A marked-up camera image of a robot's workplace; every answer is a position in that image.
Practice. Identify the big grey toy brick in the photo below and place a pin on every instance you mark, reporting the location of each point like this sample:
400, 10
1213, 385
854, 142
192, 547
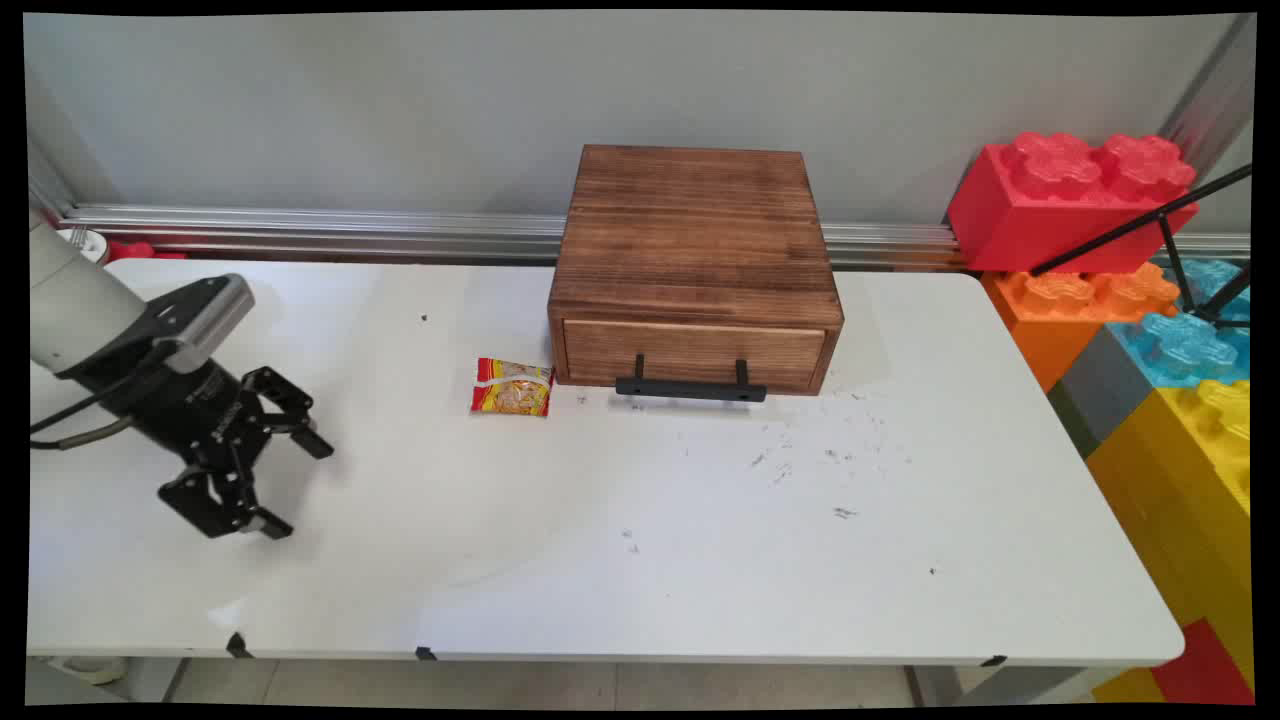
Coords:
1105, 385

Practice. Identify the wooden drawer front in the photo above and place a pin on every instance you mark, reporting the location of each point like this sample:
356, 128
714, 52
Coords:
690, 350

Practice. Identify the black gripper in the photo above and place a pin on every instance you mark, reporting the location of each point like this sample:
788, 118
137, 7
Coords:
190, 410

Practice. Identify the big red toy brick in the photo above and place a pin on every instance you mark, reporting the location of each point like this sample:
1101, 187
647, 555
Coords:
1060, 205

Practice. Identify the big orange toy brick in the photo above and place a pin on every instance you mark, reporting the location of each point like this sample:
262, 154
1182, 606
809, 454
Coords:
1060, 310

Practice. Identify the black tripod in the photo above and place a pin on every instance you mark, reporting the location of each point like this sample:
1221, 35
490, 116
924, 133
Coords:
1170, 235

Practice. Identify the slanted aluminium post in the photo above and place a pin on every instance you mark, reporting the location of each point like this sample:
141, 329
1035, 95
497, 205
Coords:
1215, 85

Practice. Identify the red yellow snack packet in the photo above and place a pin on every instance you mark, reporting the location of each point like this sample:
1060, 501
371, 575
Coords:
512, 388

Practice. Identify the big blue toy brick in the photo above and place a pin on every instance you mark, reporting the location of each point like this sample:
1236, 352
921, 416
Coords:
1185, 345

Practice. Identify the flat red object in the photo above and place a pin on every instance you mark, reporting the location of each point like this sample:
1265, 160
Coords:
140, 250

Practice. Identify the small red toy brick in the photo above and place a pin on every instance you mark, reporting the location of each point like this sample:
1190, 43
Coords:
1205, 665

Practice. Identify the dark wooden drawer cabinet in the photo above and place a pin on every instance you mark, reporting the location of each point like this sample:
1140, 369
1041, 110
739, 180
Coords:
695, 225

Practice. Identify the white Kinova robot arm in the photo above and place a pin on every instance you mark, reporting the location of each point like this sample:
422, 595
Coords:
70, 300

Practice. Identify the big yellow toy brick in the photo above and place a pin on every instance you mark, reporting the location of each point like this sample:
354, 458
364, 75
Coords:
1190, 480

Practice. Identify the horizontal aluminium rail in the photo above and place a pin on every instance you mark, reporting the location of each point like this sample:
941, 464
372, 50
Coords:
350, 232

